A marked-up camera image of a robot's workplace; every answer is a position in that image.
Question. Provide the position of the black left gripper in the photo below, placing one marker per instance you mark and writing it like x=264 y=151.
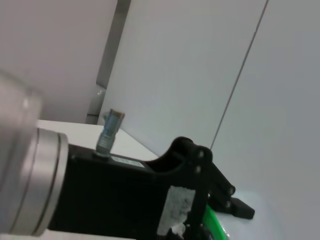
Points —
x=112 y=195

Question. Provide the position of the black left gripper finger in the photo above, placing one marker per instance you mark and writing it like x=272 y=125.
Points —
x=220 y=190
x=208 y=233

